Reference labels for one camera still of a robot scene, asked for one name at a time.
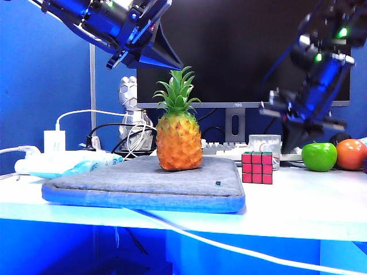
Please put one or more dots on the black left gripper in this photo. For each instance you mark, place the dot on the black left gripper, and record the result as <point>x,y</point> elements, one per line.
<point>143,25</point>

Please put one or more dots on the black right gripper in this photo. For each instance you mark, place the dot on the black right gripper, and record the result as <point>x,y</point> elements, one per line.
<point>318,86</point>

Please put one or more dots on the Rubik's cube with black edges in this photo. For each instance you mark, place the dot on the Rubik's cube with black edges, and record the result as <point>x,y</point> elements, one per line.
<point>257,168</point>

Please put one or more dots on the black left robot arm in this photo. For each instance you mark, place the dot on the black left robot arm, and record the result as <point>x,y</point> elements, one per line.
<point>100,20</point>

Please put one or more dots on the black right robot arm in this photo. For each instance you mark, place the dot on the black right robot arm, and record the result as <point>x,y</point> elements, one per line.
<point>329,23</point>

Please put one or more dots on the green apple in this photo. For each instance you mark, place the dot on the green apple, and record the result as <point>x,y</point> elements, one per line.
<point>319,157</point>

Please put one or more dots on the clear glass with red print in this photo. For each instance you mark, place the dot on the clear glass with red print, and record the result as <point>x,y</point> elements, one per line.
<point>265,141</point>

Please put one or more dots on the dark round ball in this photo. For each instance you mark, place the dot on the dark round ball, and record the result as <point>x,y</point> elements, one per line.
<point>339,137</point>

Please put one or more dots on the silver armoured fist figurine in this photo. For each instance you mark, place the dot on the silver armoured fist figurine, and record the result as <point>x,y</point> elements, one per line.
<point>127,91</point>

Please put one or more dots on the orange-red round fruit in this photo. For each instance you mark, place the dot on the orange-red round fruit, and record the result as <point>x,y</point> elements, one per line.
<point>352,154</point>

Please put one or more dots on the cyan object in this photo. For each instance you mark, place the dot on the cyan object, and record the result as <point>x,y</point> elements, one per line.
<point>364,141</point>

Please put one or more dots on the black computer monitor with stand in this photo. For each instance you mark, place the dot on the black computer monitor with stand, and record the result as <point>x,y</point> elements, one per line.
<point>229,57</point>

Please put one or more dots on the purple object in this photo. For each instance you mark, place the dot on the purple object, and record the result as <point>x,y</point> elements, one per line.
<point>365,166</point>

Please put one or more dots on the white and grey keyboard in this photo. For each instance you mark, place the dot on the white and grey keyboard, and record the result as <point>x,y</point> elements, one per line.
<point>223,149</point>

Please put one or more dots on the plastic pineapple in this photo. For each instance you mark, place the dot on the plastic pineapple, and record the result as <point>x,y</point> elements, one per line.
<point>177,143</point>

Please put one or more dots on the grey felt laptop sleeve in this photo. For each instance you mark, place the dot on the grey felt laptop sleeve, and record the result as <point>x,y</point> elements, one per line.
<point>137,183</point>

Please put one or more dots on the white charger adapter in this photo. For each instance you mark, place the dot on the white charger adapter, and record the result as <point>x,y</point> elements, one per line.
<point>54,141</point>

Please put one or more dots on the white power strip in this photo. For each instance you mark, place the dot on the white power strip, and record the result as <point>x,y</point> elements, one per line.
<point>48,160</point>

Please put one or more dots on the aluminium partition post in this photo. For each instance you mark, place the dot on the aluminium partition post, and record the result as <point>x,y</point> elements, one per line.
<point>92,86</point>

